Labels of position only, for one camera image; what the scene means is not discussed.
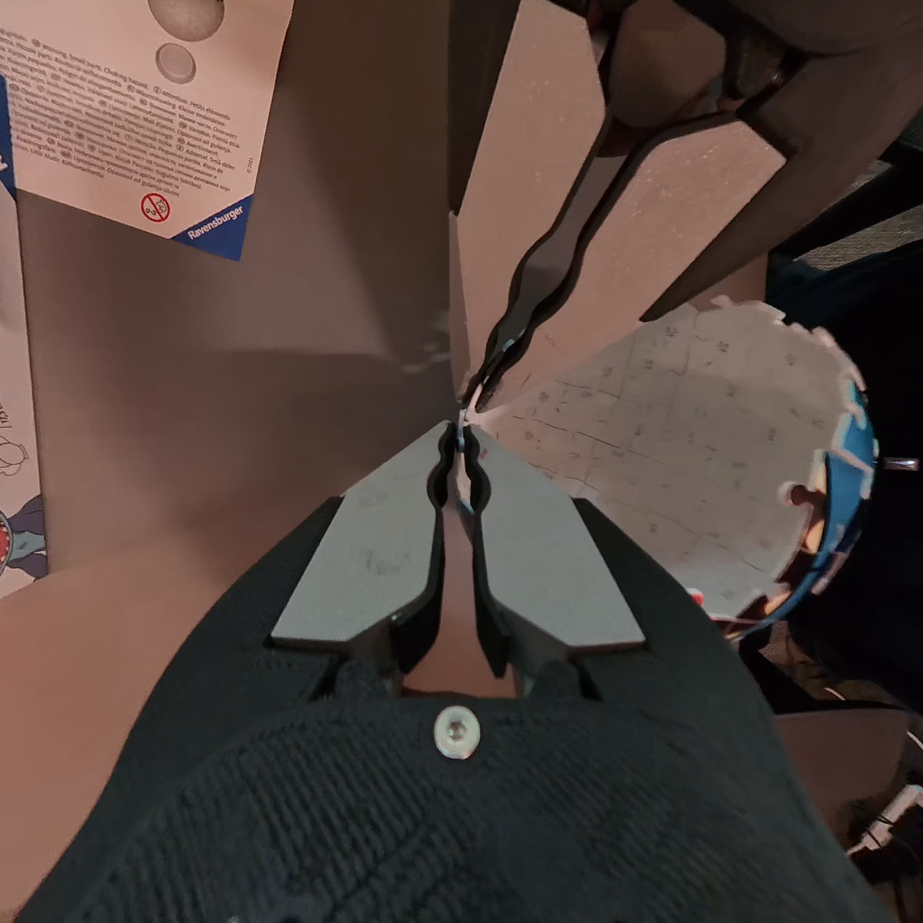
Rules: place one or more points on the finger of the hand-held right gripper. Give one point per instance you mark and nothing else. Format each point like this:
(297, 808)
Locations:
(670, 223)
(526, 144)

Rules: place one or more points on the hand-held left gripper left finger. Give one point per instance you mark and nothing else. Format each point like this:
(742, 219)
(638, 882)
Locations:
(368, 562)

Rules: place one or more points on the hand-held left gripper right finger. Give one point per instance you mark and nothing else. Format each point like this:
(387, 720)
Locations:
(555, 570)

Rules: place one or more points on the blue cartoon puzzle ball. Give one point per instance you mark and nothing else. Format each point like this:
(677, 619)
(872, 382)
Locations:
(685, 447)

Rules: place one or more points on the curved white puzzle piece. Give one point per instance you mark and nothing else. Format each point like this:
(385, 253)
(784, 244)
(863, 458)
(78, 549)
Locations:
(476, 396)

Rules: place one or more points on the colourful cartoon puzzle box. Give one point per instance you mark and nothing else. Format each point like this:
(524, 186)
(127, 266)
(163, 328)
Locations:
(18, 469)

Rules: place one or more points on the white instruction sheet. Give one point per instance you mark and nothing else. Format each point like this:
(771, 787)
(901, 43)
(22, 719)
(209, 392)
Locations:
(108, 108)

